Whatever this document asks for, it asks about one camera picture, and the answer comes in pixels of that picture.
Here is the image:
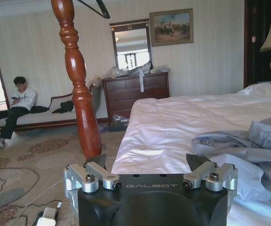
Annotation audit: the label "grey chaise sofa wooden trim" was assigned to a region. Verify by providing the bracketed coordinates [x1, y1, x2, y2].
[0, 82, 103, 131]

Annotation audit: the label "black floor cable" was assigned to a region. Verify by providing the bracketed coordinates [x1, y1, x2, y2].
[0, 154, 63, 226]

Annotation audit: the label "blue items on floor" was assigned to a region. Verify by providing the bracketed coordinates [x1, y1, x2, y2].
[99, 113, 129, 133]

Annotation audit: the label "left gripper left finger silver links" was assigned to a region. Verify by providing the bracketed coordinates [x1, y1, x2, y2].
[63, 153, 121, 193]

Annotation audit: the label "black garment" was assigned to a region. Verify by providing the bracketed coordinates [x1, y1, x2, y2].
[52, 100, 74, 114]

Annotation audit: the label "bed with white sheet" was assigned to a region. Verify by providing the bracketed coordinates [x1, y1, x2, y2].
[111, 81, 271, 226]

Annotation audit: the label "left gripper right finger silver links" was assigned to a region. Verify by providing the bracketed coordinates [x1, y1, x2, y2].
[182, 153, 238, 192]

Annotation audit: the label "clutter of plastic bags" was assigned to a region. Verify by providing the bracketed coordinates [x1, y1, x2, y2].
[105, 61, 172, 78]

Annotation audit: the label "dark wooden dresser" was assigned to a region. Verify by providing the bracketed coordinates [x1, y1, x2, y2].
[102, 72, 171, 122]

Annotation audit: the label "turned red wooden stand pole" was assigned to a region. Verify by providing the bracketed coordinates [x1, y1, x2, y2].
[50, 0, 103, 161]

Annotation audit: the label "patterned beige carpet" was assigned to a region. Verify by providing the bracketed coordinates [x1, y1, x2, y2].
[0, 128, 126, 226]

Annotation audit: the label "light blue shirt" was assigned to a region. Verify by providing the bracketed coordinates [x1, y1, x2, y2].
[191, 116, 271, 202]

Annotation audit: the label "dark framed wall mirror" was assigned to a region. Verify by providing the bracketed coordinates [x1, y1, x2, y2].
[109, 22, 152, 70]

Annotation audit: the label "gold framed painting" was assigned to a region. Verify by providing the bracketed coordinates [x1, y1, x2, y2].
[149, 8, 194, 47]

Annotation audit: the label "person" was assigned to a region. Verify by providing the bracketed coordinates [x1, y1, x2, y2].
[0, 76, 37, 148]

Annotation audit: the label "white power adapter box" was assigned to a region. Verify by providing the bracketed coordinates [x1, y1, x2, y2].
[35, 207, 58, 226]

